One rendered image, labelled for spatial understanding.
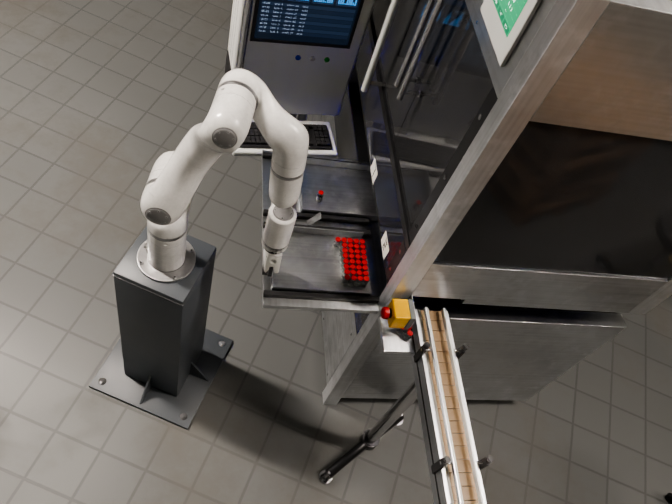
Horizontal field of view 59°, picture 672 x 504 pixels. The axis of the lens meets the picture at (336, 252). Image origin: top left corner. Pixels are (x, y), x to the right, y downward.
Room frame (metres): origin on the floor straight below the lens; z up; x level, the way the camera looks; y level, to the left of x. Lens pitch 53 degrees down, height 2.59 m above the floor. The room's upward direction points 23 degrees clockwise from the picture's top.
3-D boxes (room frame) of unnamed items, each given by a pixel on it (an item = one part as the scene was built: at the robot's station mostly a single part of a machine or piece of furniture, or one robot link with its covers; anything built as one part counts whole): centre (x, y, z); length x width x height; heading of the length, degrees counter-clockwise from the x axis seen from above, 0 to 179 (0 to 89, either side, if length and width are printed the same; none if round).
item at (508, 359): (2.27, -0.27, 0.44); 2.06 x 1.00 x 0.88; 23
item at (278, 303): (1.39, 0.07, 0.87); 0.70 x 0.48 x 0.02; 23
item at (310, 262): (1.22, 0.04, 0.90); 0.34 x 0.26 x 0.04; 113
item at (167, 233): (1.04, 0.52, 1.16); 0.19 x 0.12 x 0.24; 13
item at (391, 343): (1.08, -0.31, 0.87); 0.14 x 0.13 x 0.02; 113
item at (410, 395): (1.01, -0.46, 0.46); 0.09 x 0.09 x 0.77; 23
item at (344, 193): (1.58, 0.07, 0.90); 0.34 x 0.26 x 0.04; 113
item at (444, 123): (1.38, -0.13, 1.50); 0.43 x 0.01 x 0.59; 23
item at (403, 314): (1.08, -0.27, 0.99); 0.08 x 0.07 x 0.07; 113
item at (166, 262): (1.01, 0.51, 0.95); 0.19 x 0.19 x 0.18
